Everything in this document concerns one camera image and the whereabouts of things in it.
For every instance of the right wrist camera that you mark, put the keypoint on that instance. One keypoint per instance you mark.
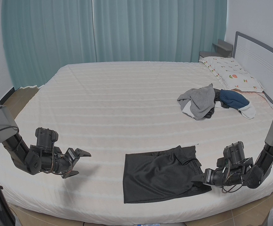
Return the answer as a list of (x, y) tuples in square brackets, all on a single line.
[(221, 162)]

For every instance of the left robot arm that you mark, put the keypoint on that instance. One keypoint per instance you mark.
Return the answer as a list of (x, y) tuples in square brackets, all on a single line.
[(21, 156)]

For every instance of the pile of clothes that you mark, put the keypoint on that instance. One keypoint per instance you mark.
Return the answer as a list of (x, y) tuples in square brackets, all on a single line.
[(202, 100)]

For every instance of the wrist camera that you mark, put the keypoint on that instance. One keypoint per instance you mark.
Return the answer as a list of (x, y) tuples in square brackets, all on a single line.
[(221, 162), (55, 135)]

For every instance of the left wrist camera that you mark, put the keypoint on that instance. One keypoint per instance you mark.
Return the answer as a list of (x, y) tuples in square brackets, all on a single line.
[(55, 135)]

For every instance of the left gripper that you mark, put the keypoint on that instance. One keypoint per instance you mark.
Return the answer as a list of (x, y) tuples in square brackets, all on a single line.
[(67, 162)]

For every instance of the black T-shirt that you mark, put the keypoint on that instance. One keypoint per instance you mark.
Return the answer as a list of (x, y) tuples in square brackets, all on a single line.
[(160, 175)]

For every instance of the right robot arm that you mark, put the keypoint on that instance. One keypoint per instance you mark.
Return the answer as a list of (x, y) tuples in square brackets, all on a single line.
[(261, 166)]

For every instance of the bed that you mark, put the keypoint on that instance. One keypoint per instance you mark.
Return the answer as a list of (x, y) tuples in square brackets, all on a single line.
[(127, 102)]

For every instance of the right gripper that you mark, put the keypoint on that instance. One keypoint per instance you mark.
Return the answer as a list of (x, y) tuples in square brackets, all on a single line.
[(215, 176)]

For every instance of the white printed pillow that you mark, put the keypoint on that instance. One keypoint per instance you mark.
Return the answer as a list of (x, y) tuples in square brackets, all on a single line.
[(233, 73)]

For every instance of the blue-green curtain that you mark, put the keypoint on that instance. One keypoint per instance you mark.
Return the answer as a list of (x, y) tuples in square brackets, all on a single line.
[(51, 32), (157, 20)]

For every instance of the grey bedside table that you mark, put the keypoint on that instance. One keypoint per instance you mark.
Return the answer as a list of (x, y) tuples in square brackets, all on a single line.
[(223, 45)]

